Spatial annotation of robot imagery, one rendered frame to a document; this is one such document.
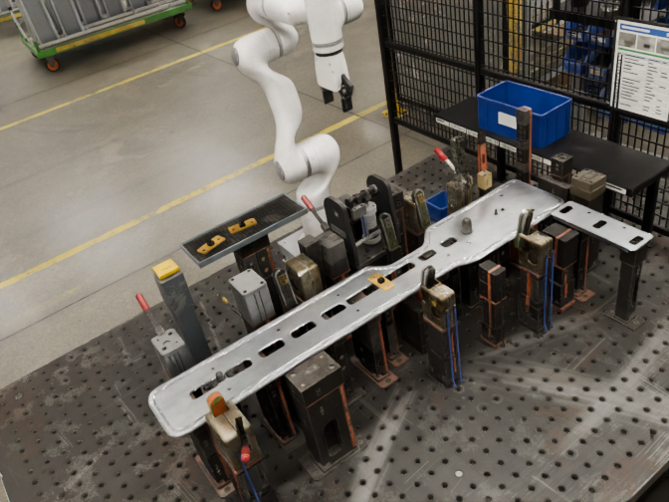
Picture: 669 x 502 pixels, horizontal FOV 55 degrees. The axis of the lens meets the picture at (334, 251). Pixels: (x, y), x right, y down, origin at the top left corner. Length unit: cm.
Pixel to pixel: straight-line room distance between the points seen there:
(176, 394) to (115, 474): 41
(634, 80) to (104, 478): 201
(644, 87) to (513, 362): 96
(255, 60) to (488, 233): 90
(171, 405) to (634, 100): 169
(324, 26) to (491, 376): 109
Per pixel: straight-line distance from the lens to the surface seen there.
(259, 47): 214
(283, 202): 201
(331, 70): 179
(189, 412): 167
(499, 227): 205
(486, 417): 190
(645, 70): 229
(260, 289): 178
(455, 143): 209
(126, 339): 245
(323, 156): 220
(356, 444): 186
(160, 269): 188
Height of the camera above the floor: 218
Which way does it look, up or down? 36 degrees down
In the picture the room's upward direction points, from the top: 11 degrees counter-clockwise
